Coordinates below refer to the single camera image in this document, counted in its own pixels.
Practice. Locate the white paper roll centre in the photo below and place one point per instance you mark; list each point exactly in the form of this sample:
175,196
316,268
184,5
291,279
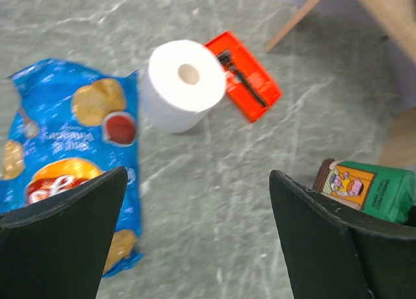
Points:
182,83

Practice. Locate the wooden two-tier shelf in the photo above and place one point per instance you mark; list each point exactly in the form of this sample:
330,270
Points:
397,19

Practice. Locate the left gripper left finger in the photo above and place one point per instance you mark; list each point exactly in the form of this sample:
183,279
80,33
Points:
57,248

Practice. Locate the orange razor box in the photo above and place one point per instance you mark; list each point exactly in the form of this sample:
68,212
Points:
253,70

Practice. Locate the blue chips bag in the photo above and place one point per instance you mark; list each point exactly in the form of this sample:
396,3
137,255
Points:
74,124

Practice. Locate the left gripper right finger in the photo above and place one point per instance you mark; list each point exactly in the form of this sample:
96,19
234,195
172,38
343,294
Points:
334,251

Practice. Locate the black razor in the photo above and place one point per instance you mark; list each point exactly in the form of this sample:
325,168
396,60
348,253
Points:
225,58

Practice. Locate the green roll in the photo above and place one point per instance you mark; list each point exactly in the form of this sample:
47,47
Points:
383,192

